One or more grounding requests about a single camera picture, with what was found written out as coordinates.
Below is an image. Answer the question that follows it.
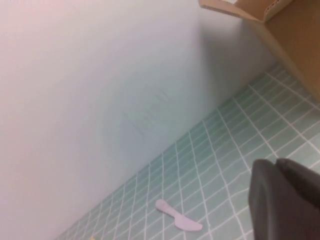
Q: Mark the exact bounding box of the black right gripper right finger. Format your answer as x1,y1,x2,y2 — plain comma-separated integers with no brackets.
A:
275,158,320,213

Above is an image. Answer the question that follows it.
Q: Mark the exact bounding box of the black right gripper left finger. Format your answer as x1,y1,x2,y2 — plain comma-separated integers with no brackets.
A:
247,158,320,240

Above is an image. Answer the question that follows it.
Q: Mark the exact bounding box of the brown cardboard box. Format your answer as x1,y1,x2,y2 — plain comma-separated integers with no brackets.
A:
198,0,320,111

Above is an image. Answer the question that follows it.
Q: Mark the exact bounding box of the green white checked tablecloth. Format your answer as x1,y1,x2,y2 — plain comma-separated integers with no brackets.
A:
53,62,320,240

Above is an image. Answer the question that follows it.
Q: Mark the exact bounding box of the pink plastic knife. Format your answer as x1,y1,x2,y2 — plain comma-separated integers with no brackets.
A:
155,199,203,232

